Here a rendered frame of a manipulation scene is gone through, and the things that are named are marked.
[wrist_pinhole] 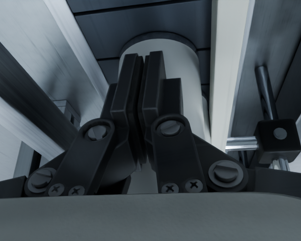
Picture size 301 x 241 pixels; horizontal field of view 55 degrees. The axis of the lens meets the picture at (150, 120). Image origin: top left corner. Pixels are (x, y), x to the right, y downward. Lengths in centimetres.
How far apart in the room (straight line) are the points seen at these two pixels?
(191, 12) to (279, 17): 10
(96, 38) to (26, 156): 18
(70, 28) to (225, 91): 10
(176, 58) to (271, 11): 11
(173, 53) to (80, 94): 18
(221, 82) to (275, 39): 12
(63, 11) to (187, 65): 7
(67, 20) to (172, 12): 6
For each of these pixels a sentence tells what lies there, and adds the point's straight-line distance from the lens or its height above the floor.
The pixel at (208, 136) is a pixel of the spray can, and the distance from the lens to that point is 21.
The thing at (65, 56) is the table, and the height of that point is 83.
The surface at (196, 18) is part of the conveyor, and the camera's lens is 17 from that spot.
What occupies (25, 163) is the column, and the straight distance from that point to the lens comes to 33.
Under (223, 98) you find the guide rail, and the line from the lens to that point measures 17.
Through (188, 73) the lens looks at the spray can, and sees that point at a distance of 16.
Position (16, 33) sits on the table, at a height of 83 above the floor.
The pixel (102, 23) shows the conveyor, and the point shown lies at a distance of 17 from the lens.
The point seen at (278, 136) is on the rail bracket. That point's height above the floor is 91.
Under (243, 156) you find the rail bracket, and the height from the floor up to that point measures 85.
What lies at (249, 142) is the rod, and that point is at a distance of 25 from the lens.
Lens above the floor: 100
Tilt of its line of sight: 28 degrees down
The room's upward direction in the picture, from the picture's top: 179 degrees counter-clockwise
